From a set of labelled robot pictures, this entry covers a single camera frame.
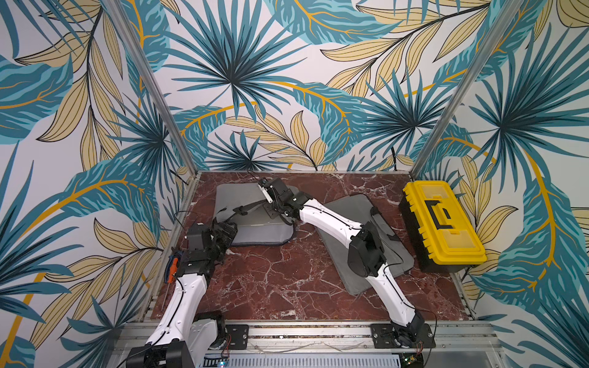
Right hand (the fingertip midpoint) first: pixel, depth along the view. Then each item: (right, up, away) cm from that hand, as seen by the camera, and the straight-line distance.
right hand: (271, 201), depth 93 cm
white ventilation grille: (+12, -48, -23) cm, 55 cm away
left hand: (-12, -12, -10) cm, 20 cm away
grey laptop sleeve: (+49, -22, -5) cm, 54 cm away
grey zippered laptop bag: (-10, -1, -9) cm, 13 cm away
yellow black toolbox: (+61, -12, -15) cm, 64 cm away
